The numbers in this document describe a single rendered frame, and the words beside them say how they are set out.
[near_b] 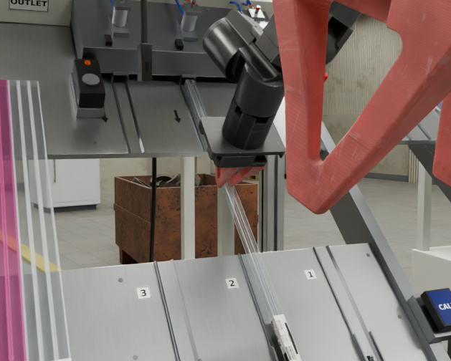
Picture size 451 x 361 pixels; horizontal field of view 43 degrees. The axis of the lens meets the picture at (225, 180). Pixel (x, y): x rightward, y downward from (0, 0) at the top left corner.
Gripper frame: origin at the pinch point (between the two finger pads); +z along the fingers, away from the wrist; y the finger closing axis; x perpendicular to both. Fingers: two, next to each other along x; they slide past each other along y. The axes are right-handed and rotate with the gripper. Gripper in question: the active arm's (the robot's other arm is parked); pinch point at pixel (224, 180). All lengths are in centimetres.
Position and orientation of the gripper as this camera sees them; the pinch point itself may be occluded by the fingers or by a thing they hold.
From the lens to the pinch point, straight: 79.9
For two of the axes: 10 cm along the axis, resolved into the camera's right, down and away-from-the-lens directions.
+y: -9.3, 0.4, -3.7
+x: 2.8, 7.6, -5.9
